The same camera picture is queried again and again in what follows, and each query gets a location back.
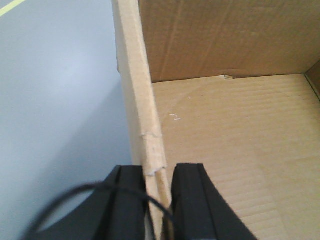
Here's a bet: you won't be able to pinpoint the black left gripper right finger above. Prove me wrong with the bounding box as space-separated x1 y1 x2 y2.
163 163 256 240

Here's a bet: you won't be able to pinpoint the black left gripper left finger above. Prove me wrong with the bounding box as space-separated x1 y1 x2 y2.
22 165 147 240

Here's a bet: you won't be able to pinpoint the brown cardboard carton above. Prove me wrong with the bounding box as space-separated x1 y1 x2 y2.
112 0 320 240

